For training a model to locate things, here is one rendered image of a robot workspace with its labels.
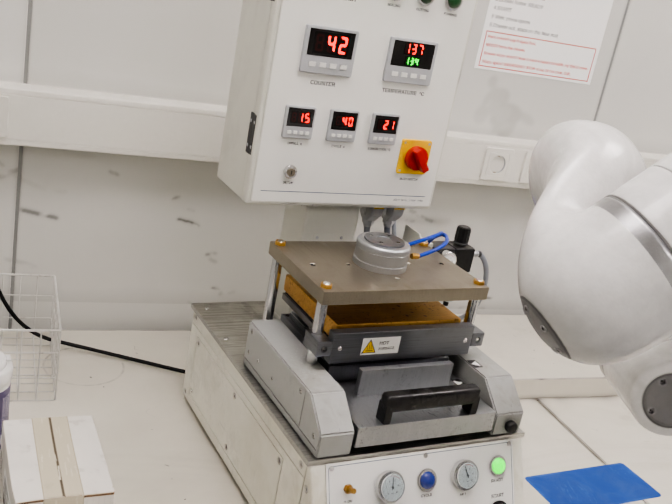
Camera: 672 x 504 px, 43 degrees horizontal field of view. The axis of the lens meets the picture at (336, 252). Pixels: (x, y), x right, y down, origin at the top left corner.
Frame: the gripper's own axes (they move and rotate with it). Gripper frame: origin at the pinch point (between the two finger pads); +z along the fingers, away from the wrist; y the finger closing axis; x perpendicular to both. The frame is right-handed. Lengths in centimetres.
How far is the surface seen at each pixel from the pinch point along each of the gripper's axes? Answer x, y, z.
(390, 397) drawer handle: 13.1, 27.4, -17.1
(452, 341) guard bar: 8.0, 19.7, -1.8
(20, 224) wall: 17, 96, 29
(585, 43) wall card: -44, 0, 72
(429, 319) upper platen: 5.7, 23.8, -2.2
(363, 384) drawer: 14.5, 30.8, -11.1
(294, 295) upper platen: 8.3, 43.3, 0.6
